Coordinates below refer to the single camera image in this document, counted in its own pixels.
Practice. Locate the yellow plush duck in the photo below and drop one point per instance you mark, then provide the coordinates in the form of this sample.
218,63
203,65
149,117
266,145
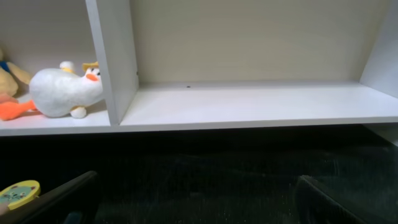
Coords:
9,79

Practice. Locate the white plush duck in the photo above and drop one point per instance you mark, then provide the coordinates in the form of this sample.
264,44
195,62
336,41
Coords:
62,90

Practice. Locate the white shelf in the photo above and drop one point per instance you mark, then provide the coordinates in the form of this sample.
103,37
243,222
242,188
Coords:
248,99

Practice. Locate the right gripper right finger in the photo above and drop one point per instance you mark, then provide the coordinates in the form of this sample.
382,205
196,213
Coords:
329,205

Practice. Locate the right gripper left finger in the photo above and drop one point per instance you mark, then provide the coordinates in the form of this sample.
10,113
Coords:
59,199

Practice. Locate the yellow rattle drum toy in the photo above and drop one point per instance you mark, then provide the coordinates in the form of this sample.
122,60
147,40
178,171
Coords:
18,193

